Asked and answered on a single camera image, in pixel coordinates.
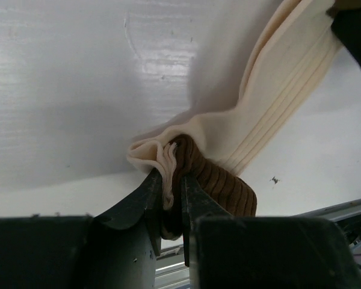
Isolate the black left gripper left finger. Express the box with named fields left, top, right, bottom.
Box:
left=0, top=170, right=162, bottom=288

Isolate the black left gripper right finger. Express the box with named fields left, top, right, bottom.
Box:
left=180, top=176, right=361, bottom=288

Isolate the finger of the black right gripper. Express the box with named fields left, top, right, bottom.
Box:
left=327, top=0, right=361, bottom=68

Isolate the cream and brown sock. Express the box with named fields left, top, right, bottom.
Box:
left=127, top=1, right=341, bottom=240

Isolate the aluminium front rail frame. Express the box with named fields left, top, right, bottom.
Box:
left=155, top=199, right=361, bottom=288

